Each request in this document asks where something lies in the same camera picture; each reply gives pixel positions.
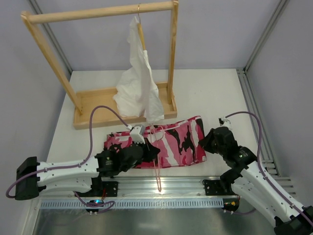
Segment pink wire hanger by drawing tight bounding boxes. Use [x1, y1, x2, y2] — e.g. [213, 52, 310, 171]
[149, 123, 164, 194]

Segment pink camouflage trousers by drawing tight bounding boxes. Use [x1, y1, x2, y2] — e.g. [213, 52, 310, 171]
[104, 115, 207, 169]

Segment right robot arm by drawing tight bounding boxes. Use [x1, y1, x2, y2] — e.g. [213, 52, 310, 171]
[199, 127, 313, 235]

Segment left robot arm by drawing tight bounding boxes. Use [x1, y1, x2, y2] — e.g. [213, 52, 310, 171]
[14, 142, 160, 201]

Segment wooden hanger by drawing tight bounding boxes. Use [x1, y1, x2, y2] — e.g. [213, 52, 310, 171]
[137, 3, 146, 50]

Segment white t-shirt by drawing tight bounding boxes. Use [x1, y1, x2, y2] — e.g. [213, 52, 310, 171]
[113, 17, 164, 123]

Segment wooden clothes rack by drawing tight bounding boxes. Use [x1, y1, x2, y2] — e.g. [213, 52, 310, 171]
[21, 0, 179, 130]

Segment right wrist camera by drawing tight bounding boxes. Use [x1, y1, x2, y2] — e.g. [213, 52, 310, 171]
[219, 117, 232, 130]

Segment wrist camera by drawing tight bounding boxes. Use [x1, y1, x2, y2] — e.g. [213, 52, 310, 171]
[127, 124, 145, 144]
[219, 117, 232, 130]

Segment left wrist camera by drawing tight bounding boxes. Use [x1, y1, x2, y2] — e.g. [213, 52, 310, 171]
[127, 124, 145, 144]

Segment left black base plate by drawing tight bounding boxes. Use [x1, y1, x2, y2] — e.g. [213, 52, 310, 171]
[102, 181, 118, 197]

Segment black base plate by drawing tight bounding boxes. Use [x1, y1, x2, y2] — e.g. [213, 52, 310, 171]
[102, 181, 118, 197]
[202, 179, 224, 196]

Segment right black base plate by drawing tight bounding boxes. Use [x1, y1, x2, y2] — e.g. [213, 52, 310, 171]
[202, 179, 224, 196]

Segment aluminium mounting rail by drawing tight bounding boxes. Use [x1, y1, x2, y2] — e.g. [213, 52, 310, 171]
[29, 176, 296, 203]

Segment slotted cable duct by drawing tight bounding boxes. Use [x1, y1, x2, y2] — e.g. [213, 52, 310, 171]
[40, 198, 224, 210]

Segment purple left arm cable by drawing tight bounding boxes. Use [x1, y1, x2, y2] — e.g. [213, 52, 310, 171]
[5, 105, 130, 213]

